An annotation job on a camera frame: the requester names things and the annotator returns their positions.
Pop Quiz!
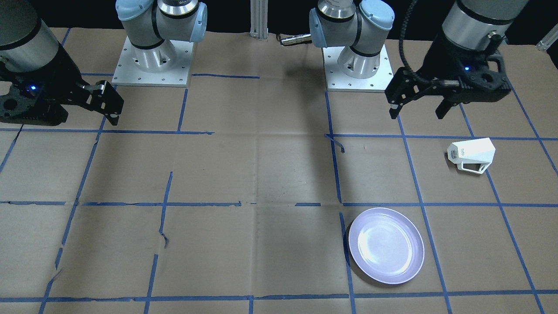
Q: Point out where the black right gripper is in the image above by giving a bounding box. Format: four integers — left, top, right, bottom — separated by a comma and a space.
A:
0, 44, 124, 126

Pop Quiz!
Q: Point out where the white faceted cup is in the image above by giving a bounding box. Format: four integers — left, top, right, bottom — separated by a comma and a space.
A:
447, 137, 496, 174

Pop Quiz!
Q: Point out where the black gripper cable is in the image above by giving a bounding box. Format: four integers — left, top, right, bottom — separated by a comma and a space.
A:
399, 0, 432, 85

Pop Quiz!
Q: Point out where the aluminium frame post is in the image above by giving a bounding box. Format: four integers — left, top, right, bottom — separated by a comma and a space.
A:
249, 0, 269, 41

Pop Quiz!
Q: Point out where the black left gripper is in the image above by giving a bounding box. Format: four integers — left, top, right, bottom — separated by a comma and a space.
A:
384, 33, 511, 119

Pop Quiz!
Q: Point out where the lavender round plate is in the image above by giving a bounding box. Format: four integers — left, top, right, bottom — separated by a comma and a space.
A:
347, 207, 426, 285

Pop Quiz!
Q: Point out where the silver cable connector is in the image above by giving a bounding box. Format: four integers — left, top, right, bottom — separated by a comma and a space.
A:
276, 34, 312, 46

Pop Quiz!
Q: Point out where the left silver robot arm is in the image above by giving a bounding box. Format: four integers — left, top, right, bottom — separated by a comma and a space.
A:
309, 0, 527, 119

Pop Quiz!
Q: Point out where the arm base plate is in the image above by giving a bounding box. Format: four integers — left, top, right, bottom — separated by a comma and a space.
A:
322, 45, 393, 93
112, 38, 195, 88

